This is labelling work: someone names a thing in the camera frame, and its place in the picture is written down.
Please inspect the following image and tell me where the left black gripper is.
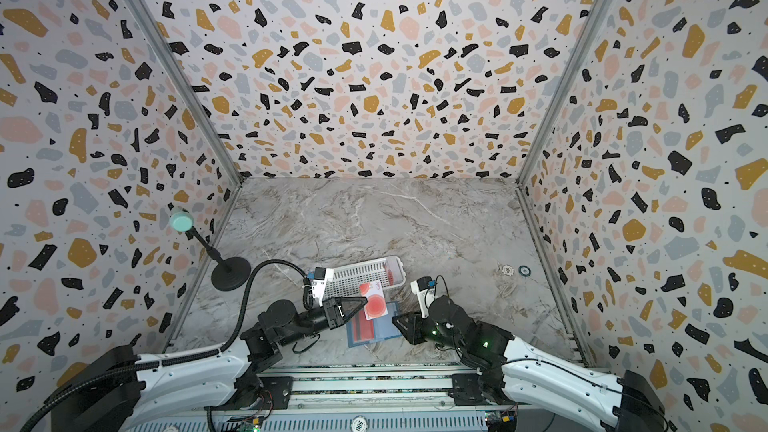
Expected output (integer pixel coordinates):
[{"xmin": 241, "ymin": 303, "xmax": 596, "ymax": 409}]
[{"xmin": 281, "ymin": 297, "xmax": 369, "ymax": 349}]

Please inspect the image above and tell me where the white plastic basket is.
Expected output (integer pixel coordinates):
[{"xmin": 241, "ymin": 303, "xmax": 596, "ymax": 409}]
[{"xmin": 323, "ymin": 256, "xmax": 406, "ymax": 300}]

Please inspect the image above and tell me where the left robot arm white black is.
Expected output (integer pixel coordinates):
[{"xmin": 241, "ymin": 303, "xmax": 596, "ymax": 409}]
[{"xmin": 51, "ymin": 297, "xmax": 367, "ymax": 431}]

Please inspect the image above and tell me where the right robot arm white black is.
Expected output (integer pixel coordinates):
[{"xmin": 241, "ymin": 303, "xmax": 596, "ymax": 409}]
[{"xmin": 392, "ymin": 296, "xmax": 671, "ymax": 431}]

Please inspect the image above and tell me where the black stand with green ball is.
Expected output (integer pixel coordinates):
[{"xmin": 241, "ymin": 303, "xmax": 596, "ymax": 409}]
[{"xmin": 169, "ymin": 210, "xmax": 251, "ymax": 292}]

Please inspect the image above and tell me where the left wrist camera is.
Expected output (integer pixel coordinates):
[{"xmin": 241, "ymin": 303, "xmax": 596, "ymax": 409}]
[{"xmin": 308, "ymin": 267, "xmax": 334, "ymax": 306}]

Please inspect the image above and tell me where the aluminium rail base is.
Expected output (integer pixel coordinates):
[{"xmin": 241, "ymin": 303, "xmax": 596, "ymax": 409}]
[{"xmin": 126, "ymin": 364, "xmax": 591, "ymax": 431}]

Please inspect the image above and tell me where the black corrugated cable hose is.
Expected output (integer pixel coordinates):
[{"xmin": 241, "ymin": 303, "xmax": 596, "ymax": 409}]
[{"xmin": 17, "ymin": 259, "xmax": 313, "ymax": 432}]

